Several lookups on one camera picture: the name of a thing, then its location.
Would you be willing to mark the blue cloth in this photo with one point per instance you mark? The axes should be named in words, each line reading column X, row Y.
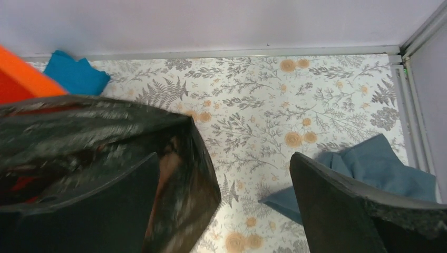
column 77, row 77

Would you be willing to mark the floral table mat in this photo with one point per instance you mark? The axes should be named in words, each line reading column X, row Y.
column 254, row 113

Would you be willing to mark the grey-blue cloth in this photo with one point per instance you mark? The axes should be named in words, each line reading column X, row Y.
column 374, row 163

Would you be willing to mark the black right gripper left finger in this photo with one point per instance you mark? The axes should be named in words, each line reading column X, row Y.
column 110, row 214

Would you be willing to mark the black trash bag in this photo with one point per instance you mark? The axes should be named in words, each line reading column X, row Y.
column 53, row 145

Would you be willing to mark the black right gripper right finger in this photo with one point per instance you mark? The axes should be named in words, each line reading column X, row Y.
column 341, row 214

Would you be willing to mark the orange plastic trash bin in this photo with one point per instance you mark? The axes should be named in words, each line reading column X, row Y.
column 20, row 81

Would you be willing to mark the right aluminium frame post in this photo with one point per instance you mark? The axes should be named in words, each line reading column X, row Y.
column 420, row 79

